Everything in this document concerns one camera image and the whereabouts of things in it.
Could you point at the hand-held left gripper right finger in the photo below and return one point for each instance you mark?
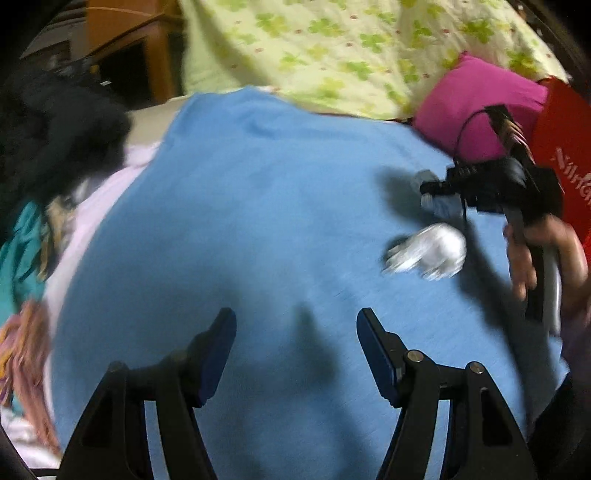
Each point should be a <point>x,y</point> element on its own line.
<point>381,364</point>

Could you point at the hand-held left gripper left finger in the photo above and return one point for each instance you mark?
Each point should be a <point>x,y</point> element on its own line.
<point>217,355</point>

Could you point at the white tissue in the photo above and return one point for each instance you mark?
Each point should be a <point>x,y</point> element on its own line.
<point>434,251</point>

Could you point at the person's right hand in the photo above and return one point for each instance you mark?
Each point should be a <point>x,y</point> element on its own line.
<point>545,258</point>

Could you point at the red paper shopping bag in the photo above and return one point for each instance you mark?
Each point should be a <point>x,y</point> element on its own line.
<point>568,138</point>

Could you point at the pink pillow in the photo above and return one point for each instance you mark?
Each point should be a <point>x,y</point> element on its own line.
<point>475,101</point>

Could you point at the blue blanket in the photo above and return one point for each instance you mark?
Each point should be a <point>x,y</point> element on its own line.
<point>277,221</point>

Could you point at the pile of mixed clothes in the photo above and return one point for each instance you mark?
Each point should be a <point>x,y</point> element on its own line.
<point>78,240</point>

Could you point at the pink and yellow cloth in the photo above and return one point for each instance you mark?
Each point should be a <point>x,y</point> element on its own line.
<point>25,360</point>

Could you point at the green floral quilt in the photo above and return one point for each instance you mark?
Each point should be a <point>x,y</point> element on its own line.
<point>351,50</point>

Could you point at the teal cloth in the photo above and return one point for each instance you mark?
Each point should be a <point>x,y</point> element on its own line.
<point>21,249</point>

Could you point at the dark cloth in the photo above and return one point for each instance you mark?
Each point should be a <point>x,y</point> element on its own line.
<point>51,134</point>

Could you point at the wooden cabinet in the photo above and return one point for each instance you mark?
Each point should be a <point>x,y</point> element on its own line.
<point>138,46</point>

